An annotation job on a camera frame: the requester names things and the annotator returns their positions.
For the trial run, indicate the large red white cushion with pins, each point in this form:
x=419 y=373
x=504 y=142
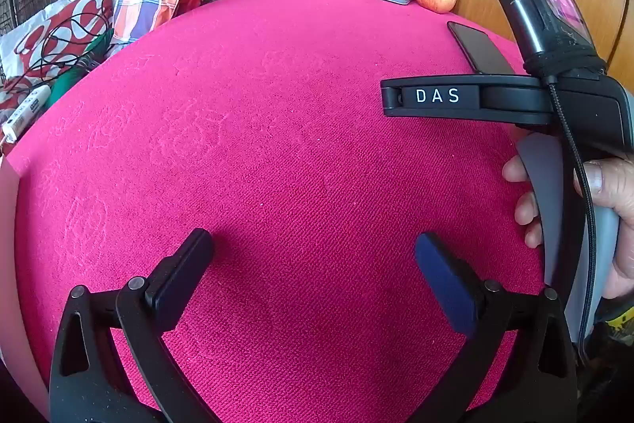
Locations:
x=12 y=93

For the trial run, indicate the red tablecloth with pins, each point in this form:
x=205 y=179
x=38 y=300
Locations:
x=297 y=155

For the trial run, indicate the flat red white pillow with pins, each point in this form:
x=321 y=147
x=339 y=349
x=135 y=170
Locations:
x=64 y=26

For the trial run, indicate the person's right hand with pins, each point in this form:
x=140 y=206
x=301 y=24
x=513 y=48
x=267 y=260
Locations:
x=616 y=205

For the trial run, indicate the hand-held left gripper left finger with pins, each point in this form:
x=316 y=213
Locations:
x=184 y=262

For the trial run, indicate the green cloth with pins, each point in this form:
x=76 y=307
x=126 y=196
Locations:
x=74 y=76

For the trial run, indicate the plaid pillow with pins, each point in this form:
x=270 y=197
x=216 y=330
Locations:
x=146 y=6

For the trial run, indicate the white power strip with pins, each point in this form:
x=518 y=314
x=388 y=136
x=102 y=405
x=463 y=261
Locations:
x=25 y=113

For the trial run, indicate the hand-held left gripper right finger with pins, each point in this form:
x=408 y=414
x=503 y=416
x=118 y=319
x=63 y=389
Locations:
x=443 y=274

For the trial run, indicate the yellow black plaid clothing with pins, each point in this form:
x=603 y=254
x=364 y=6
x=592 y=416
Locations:
x=616 y=329

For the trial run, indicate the black smartphone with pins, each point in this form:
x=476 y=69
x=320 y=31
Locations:
x=478 y=49

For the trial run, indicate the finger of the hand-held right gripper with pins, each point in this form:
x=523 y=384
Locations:
x=431 y=96

